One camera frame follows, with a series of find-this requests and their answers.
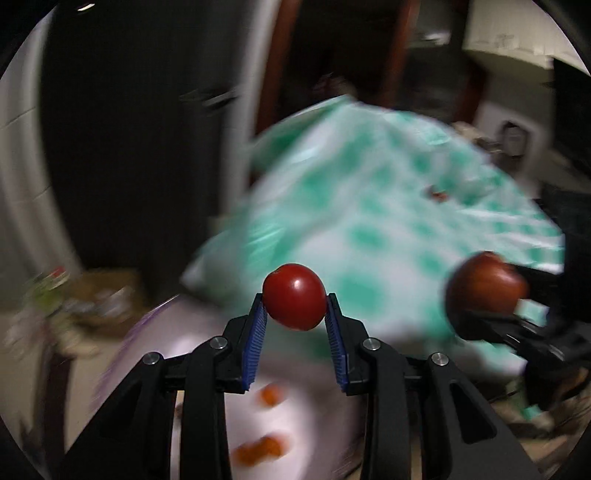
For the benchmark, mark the large mandarin orange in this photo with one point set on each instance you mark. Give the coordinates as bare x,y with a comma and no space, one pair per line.
270,446

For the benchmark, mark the white round plate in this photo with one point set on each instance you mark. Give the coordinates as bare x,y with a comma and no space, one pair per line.
295,424

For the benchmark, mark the red tomato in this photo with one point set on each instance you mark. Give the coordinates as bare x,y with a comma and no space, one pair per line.
293,295

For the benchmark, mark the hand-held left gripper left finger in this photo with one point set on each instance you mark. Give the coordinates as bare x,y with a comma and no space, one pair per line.
255,341

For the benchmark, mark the green white checked plastic tablecloth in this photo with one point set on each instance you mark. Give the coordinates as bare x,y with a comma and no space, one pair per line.
369,194

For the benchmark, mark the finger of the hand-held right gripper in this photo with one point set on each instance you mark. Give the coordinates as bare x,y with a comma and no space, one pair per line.
540,279
498,327

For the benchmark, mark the cardboard box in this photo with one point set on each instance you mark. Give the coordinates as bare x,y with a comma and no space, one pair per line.
106,295

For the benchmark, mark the small red fruit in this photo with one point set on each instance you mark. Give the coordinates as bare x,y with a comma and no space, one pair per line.
437,194

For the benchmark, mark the dark red apple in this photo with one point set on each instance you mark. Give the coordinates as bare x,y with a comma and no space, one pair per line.
485,286

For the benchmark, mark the brown wooden door frame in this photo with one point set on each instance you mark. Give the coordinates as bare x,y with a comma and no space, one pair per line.
277,69

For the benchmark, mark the small mandarin orange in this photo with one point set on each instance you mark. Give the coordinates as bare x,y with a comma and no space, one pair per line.
270,396

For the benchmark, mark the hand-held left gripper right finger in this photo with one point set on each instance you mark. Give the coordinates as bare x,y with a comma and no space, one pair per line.
336,346

